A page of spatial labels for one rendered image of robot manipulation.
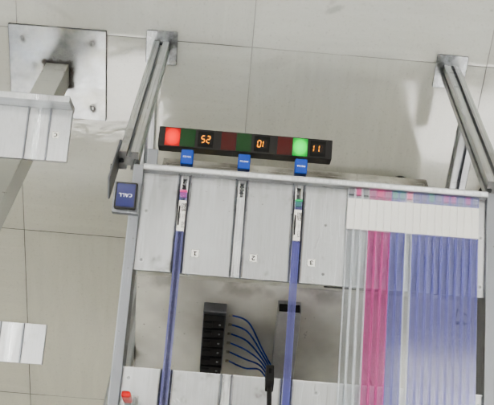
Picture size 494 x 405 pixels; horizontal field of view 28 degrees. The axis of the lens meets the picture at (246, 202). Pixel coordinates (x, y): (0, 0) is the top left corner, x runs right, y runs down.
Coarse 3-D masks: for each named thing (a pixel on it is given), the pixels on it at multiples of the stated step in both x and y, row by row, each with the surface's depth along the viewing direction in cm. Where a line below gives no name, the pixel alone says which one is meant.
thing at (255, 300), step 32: (160, 288) 219; (192, 288) 218; (224, 288) 218; (256, 288) 218; (288, 288) 218; (320, 288) 218; (160, 320) 223; (192, 320) 223; (256, 320) 222; (320, 320) 222; (160, 352) 227; (192, 352) 227; (224, 352) 227; (320, 352) 226
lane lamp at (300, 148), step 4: (296, 140) 197; (300, 140) 197; (304, 140) 197; (296, 144) 197; (300, 144) 197; (304, 144) 197; (292, 148) 197; (296, 148) 197; (300, 148) 197; (304, 148) 197; (292, 152) 196; (296, 152) 196; (300, 152) 197; (304, 152) 197; (304, 156) 196
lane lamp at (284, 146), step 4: (280, 140) 197; (284, 140) 197; (288, 140) 197; (280, 144) 197; (284, 144) 197; (288, 144) 197; (280, 148) 197; (284, 148) 197; (288, 148) 197; (280, 152) 196; (284, 152) 196; (288, 152) 196
